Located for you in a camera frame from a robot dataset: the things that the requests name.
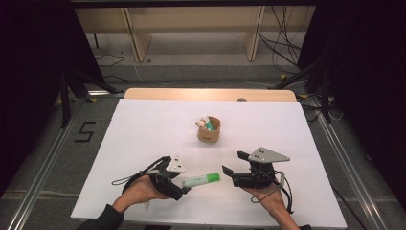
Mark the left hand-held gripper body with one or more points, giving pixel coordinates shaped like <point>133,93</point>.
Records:
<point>166,175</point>

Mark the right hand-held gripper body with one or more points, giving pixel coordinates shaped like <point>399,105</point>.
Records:
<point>266,155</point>

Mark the green highlighter marker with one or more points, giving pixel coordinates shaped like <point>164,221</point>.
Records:
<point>201,179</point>

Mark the round wooden pen holder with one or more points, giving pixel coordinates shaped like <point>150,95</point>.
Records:
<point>209,135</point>

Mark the green and white glue stick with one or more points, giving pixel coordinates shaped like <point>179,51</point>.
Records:
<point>208,124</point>

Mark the person's left hand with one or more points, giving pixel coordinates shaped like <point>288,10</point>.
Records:
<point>140,190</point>

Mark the person's right hand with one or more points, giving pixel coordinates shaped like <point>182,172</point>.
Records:
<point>271,196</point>

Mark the white board sheet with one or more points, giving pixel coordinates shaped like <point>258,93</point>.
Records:
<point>239,111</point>

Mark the small white animal figurine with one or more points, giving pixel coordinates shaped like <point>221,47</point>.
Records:
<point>201,123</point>

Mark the black tripod stand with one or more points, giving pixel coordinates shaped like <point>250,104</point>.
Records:
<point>325,102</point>
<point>65,105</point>

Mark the light wooden table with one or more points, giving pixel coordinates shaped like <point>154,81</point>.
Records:
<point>191,94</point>

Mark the dark curtain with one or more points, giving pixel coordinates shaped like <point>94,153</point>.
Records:
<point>373,80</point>
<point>28,80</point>

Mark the light wooden shelf unit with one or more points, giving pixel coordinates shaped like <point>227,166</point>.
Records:
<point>142,41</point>

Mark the black overhead bar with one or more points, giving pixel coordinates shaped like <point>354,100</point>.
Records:
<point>191,3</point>

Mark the silver metal floor rail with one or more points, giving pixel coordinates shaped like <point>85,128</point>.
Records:
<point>38,185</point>
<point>351,179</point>

